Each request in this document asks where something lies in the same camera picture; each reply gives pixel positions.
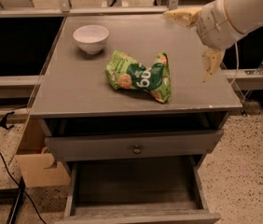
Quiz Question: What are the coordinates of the grey wooden nightstand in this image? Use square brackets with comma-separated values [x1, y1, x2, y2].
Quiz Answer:
[31, 15, 241, 162]

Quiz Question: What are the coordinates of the white ceramic bowl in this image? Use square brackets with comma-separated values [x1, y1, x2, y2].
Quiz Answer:
[73, 25, 109, 54]

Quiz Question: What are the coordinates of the brown cardboard box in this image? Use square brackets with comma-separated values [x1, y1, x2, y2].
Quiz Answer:
[15, 119, 70, 188]

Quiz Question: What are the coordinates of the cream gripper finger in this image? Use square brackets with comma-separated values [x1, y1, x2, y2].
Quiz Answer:
[163, 7, 202, 28]
[201, 49, 225, 82]

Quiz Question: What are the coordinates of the grey open middle drawer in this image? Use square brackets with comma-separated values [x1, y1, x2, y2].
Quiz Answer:
[54, 156, 221, 224]

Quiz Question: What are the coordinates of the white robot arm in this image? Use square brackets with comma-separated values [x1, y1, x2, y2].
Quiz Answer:
[163, 0, 263, 82]

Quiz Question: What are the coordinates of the green rice chip bag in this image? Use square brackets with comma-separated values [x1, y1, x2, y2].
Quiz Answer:
[104, 50, 171, 104]

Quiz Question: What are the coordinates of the round brass drawer knob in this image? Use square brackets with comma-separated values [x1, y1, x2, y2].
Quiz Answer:
[133, 146, 142, 154]

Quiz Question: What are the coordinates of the white rounded gripper body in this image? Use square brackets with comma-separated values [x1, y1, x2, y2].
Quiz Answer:
[196, 0, 244, 50]

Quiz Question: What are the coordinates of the black floor cable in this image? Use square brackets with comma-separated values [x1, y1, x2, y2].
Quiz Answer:
[0, 132, 47, 224]

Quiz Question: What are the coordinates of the grey top drawer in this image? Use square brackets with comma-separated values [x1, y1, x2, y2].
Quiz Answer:
[45, 130, 223, 161]

